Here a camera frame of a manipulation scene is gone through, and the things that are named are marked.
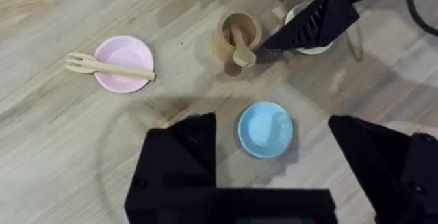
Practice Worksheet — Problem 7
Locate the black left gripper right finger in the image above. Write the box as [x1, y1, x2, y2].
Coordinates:
[327, 114, 438, 224]

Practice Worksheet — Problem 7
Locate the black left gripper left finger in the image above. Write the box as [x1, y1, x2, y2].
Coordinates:
[124, 112, 218, 224]

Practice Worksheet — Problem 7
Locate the wooden spoon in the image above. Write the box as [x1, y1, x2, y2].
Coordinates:
[230, 26, 257, 69]

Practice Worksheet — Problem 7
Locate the wooden fork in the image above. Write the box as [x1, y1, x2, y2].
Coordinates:
[65, 52, 157, 82]

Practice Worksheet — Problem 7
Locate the white plate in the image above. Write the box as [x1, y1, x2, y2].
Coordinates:
[284, 0, 333, 56]

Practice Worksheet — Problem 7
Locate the blue plate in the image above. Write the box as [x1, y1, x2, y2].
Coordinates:
[237, 101, 294, 160]

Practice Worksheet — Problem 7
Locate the pink plate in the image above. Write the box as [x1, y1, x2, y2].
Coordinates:
[93, 34, 156, 95]

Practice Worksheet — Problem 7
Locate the wooden cup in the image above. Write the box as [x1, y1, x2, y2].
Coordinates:
[213, 11, 263, 64]

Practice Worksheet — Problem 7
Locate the black cable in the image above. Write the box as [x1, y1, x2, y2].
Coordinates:
[404, 0, 438, 37]

